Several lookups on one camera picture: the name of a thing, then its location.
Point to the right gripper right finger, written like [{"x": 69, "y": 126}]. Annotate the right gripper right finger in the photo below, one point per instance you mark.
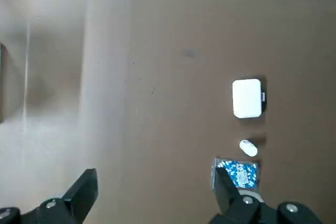
[{"x": 228, "y": 197}]

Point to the small white pill bottle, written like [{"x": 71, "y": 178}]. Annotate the small white pill bottle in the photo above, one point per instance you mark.
[{"x": 249, "y": 148}]

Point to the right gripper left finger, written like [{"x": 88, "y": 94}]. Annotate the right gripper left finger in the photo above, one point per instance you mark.
[{"x": 76, "y": 195}]

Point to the white plastic pill box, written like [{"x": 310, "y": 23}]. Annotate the white plastic pill box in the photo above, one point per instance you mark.
[{"x": 246, "y": 98}]

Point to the bag of blue white capsules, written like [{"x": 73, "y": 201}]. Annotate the bag of blue white capsules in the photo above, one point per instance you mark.
[{"x": 244, "y": 174}]

